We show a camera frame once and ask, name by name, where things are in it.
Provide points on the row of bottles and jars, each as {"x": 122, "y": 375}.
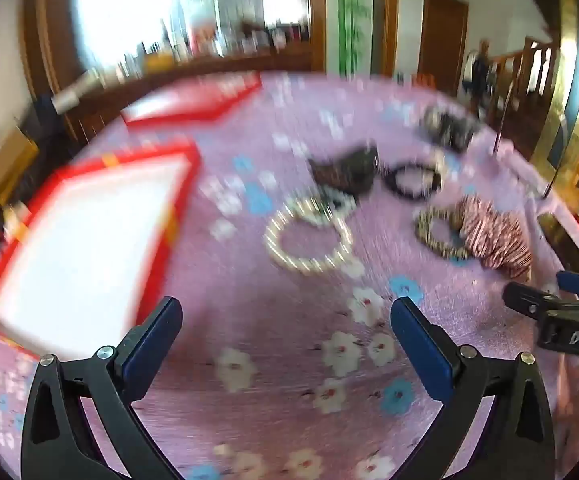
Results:
{"x": 204, "y": 42}

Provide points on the wooden stair railing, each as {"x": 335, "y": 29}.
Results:
{"x": 532, "y": 65}

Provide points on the large window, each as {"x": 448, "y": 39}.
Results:
{"x": 144, "y": 0}

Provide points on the grey patterned scrunchie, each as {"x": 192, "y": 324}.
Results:
{"x": 449, "y": 127}

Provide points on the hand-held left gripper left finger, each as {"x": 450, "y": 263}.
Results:
{"x": 152, "y": 340}

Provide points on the cardboard box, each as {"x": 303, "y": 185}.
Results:
{"x": 4, "y": 165}

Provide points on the yellow box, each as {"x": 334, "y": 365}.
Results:
{"x": 159, "y": 62}

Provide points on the dark rhinestone hair clip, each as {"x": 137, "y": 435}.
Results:
{"x": 349, "y": 170}

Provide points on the green bamboo wall decal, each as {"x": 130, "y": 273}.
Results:
{"x": 352, "y": 25}

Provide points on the leopard print scrunchie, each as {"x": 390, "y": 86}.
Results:
{"x": 422, "y": 227}

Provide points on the wooden sideboard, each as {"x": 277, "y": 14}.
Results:
{"x": 269, "y": 60}

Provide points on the pink floral tablecloth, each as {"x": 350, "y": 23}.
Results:
{"x": 269, "y": 320}

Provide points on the red box lid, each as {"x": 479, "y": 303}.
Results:
{"x": 189, "y": 102}

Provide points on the red box with white inside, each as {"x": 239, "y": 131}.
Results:
{"x": 84, "y": 260}

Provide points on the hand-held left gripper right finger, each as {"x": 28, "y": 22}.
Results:
{"x": 424, "y": 345}

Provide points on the metal pole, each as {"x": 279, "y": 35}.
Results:
{"x": 503, "y": 120}

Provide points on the pink striped scrunchie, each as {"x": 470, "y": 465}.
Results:
{"x": 494, "y": 240}

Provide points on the black scrunchie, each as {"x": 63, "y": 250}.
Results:
{"x": 392, "y": 185}

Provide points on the white paper roll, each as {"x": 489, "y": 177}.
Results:
{"x": 69, "y": 96}

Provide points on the wooden door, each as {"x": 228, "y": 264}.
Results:
{"x": 442, "y": 35}

